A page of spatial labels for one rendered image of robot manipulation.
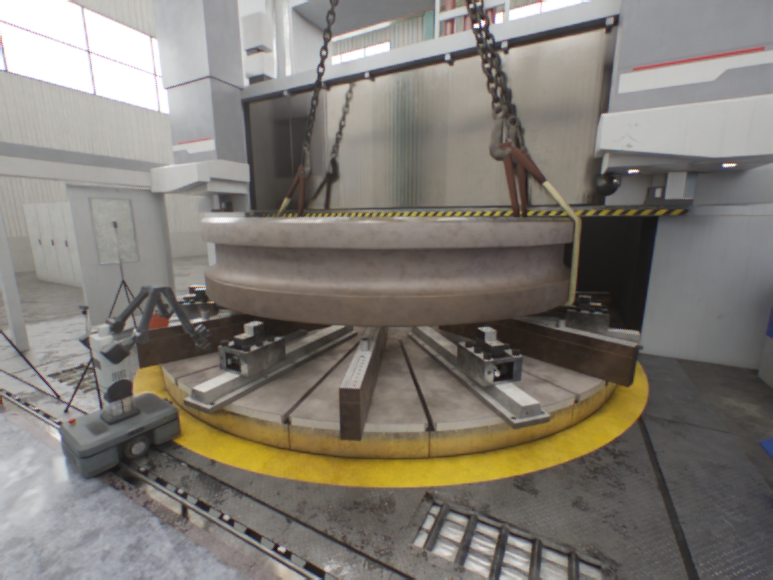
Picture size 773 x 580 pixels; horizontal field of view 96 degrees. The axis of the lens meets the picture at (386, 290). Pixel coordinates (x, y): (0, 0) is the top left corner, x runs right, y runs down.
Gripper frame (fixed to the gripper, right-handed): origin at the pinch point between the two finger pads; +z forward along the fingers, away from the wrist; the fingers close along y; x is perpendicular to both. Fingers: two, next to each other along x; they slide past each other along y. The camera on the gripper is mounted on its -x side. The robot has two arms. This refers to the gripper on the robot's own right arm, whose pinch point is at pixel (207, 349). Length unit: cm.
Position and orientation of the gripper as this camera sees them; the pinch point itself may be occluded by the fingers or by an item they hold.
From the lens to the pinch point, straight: 340.2
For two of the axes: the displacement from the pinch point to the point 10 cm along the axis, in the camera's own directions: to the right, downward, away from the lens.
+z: 2.8, 7.7, 5.7
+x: -4.9, 6.3, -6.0
